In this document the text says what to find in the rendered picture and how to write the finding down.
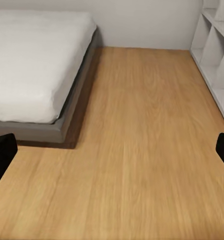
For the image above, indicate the bed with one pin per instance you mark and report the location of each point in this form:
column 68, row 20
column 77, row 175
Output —
column 44, row 59

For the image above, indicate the bookcase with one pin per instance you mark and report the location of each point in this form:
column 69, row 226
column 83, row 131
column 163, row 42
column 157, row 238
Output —
column 207, row 48

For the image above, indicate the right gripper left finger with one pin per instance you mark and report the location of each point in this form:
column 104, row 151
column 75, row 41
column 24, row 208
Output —
column 8, row 150

